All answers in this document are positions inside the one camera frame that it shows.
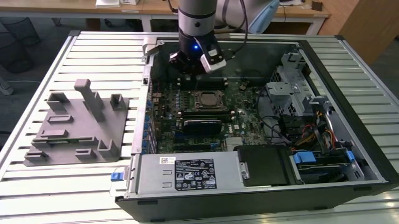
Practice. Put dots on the grey metal furniture foot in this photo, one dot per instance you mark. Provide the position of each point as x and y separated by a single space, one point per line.
5 89

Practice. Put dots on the silver coin cell battery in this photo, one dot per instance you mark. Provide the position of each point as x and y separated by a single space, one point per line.
241 88

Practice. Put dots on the silver CPU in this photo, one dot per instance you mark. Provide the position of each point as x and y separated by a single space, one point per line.
209 98

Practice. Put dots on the black expansion slot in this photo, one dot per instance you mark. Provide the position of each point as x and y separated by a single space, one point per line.
189 147

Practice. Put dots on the small white box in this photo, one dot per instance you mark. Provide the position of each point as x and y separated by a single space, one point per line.
129 2

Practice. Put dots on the CPU socket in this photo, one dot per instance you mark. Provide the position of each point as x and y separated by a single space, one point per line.
194 109

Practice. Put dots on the blue disk carrier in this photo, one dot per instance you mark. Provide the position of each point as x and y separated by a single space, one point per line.
303 158

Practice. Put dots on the small dark box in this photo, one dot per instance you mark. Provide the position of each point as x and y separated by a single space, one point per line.
316 5

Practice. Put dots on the green motherboard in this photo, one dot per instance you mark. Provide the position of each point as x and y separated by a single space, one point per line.
249 116

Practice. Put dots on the grey plastic case foot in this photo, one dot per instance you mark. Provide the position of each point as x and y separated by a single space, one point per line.
148 45

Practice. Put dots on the grey parts rack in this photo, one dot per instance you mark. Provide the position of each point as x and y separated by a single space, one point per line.
80 130

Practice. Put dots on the black plastic fan shroud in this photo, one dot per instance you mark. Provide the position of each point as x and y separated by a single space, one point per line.
264 165

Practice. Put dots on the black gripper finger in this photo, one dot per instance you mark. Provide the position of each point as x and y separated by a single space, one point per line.
176 61

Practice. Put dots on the wooden cabinet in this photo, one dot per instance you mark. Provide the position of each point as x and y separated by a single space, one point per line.
367 28

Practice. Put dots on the blue case latch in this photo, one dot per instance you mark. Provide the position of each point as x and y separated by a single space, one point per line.
117 176

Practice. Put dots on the black mesh waste bin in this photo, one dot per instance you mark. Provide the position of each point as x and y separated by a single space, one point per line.
14 58
22 30

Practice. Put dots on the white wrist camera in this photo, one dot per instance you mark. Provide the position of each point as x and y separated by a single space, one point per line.
214 64

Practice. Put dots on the white cardboard box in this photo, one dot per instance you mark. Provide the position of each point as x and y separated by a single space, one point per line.
106 2

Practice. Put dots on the green RAM stick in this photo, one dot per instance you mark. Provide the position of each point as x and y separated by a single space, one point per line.
72 141

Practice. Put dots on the grey power supply unit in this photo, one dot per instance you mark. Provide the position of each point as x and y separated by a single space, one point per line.
145 172

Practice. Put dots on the black PC case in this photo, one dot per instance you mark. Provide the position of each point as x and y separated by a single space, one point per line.
217 207

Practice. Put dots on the metal drive cage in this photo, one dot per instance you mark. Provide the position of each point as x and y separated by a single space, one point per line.
280 91

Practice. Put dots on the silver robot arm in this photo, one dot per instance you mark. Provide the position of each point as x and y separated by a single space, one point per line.
196 18

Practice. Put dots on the silver chipset heatsink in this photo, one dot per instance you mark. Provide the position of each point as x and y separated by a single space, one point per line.
233 142

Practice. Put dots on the black graphics card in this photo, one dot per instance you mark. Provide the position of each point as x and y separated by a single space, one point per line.
201 127

